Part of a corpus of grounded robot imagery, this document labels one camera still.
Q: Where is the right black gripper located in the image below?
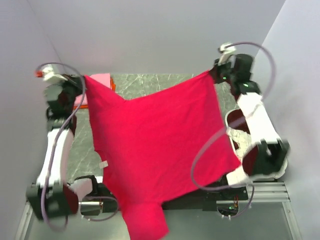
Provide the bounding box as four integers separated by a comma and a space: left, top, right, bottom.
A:
207, 57, 236, 85

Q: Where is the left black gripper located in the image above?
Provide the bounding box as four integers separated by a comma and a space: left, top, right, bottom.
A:
54, 73, 87, 112

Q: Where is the crimson red t-shirt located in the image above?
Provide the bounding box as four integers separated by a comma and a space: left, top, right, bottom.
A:
85, 71, 241, 240

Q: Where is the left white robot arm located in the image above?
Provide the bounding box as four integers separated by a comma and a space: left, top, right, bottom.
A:
26, 74, 100, 223

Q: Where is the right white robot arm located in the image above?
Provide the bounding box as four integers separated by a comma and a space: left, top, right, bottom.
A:
209, 53, 290, 200

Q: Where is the folded pink t-shirt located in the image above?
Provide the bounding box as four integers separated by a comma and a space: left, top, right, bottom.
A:
73, 72, 112, 110

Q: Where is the folded orange t-shirt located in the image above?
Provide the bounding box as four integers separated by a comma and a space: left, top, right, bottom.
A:
81, 77, 117, 111

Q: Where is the dark maroon t-shirt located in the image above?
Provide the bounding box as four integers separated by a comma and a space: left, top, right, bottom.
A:
226, 109, 250, 134

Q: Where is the cream white t-shirt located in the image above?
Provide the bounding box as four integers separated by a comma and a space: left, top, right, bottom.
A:
227, 127, 252, 159

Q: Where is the white laundry basket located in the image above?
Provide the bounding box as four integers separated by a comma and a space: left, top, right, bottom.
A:
225, 109, 290, 185

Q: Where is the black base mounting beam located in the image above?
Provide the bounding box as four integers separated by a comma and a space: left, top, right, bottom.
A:
80, 187, 249, 216

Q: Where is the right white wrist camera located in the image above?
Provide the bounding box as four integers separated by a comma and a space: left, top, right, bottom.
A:
217, 42, 236, 66

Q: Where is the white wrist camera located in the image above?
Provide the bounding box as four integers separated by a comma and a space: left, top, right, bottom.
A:
35, 64, 67, 85
217, 42, 236, 66

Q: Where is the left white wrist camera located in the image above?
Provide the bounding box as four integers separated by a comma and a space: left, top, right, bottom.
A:
35, 64, 67, 85

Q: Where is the aluminium frame rail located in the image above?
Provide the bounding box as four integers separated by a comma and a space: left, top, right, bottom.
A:
26, 182, 292, 206

